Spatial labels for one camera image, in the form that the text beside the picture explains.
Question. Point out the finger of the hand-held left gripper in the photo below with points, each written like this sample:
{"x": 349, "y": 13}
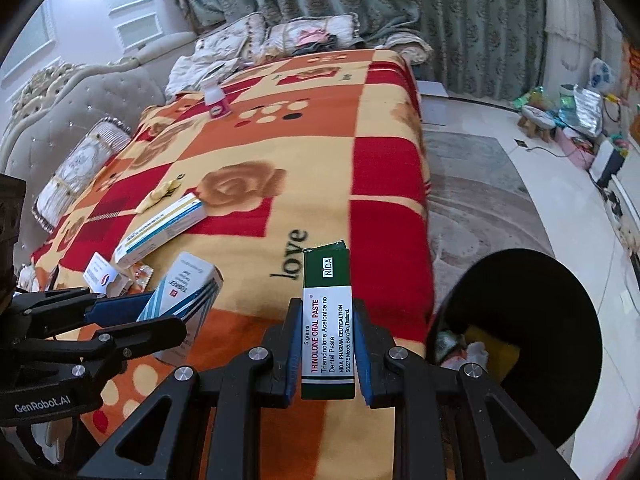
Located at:
{"x": 115, "y": 307}
{"x": 150, "y": 332}

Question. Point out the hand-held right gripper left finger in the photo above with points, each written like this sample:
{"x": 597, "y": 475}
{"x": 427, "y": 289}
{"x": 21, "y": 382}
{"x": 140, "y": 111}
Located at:
{"x": 290, "y": 360}

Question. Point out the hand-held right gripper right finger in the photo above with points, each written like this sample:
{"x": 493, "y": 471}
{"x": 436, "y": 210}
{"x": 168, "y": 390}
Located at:
{"x": 362, "y": 360}

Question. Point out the green white medicine box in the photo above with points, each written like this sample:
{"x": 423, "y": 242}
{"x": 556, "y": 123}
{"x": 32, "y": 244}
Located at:
{"x": 327, "y": 320}

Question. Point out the white box blue stripes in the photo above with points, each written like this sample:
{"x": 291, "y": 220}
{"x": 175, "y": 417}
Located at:
{"x": 185, "y": 285}

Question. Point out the black trash bin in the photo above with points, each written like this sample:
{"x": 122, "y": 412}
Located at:
{"x": 550, "y": 310}

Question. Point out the small white red box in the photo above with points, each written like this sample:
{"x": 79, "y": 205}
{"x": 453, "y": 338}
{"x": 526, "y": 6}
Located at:
{"x": 100, "y": 270}

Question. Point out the silver blister pack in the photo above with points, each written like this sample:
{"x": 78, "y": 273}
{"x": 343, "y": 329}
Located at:
{"x": 142, "y": 277}

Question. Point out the long white blue box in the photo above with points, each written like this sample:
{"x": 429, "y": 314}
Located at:
{"x": 160, "y": 230}

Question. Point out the yellow crumpled wrapper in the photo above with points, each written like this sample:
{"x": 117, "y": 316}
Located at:
{"x": 160, "y": 192}

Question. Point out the striped bolster pillow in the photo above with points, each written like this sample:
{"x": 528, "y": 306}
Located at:
{"x": 80, "y": 165}

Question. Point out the printed flower blanket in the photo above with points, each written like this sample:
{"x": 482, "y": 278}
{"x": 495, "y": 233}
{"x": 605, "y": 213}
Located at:
{"x": 390, "y": 170}

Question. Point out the white bottle pink label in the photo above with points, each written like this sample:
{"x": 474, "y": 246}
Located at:
{"x": 215, "y": 100}

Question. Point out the white rumpled quilt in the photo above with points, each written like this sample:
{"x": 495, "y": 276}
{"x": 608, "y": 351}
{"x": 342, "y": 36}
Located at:
{"x": 195, "y": 72}

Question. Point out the white cardboard box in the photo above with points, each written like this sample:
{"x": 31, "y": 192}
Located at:
{"x": 434, "y": 102}

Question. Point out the small wooden stool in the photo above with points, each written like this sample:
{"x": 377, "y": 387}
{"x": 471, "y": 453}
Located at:
{"x": 537, "y": 122}

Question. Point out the beige patterned cushion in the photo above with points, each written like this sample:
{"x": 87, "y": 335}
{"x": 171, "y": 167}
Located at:
{"x": 345, "y": 27}
{"x": 230, "y": 35}

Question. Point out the green shiny bag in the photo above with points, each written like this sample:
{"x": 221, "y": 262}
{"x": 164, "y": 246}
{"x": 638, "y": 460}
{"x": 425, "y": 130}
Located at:
{"x": 530, "y": 99}

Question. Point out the beige fringed sofa cover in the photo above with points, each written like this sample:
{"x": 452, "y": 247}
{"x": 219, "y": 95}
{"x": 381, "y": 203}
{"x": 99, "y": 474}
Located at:
{"x": 412, "y": 47}

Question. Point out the pile of folded clothes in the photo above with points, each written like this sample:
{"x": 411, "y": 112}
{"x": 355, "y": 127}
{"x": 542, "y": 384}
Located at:
{"x": 315, "y": 42}

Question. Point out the silver foil bag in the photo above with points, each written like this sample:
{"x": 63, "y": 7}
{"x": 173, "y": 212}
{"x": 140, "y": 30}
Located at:
{"x": 590, "y": 110}

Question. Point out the green patterned curtain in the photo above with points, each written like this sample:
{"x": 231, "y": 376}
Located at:
{"x": 375, "y": 5}

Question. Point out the white sheer curtain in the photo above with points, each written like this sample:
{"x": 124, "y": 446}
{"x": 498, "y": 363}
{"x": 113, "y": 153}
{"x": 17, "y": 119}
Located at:
{"x": 575, "y": 20}

